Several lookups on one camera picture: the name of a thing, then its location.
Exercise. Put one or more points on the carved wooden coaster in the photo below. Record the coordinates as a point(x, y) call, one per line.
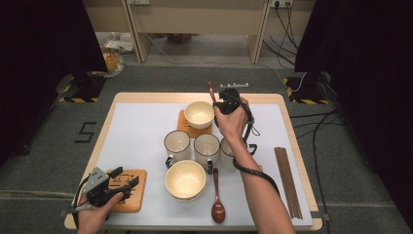
point(188, 128)
point(136, 201)

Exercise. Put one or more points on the white wall socket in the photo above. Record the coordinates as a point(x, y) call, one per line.
point(282, 3)

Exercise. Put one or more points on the brown wooden spoon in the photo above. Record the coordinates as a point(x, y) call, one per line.
point(211, 92)
point(218, 211)

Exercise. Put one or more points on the cream mug with black rim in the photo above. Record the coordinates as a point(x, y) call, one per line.
point(177, 143)
point(207, 146)
point(227, 157)

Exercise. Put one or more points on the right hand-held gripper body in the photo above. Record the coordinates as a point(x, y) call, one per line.
point(230, 100)

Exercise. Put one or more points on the bundle of wooden chopsticks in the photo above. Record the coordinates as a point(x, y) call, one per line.
point(287, 182)

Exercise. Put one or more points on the beige wooden desk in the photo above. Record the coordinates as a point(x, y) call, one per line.
point(201, 19)

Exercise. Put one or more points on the clear bag with orange contents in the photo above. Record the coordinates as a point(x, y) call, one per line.
point(112, 63)

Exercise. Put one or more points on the person's right hand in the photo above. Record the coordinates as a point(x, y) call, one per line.
point(233, 128)

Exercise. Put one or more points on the black stand base striped tape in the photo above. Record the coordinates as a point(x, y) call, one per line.
point(84, 87)
point(307, 87)

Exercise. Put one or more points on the grey table clamp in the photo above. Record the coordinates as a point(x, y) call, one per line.
point(325, 217)
point(63, 213)

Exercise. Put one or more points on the black curtain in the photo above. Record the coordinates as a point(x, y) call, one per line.
point(373, 81)
point(39, 65)

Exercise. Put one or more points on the white table mat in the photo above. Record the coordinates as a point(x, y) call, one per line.
point(139, 130)

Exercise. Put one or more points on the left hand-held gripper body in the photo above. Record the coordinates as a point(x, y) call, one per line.
point(98, 189)

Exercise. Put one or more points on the cream ceramic bowl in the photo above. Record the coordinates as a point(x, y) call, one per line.
point(185, 178)
point(187, 199)
point(198, 113)

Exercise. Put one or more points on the person's left hand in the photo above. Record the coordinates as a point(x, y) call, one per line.
point(93, 220)

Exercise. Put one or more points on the clear plastic packet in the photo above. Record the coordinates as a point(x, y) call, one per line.
point(120, 45)

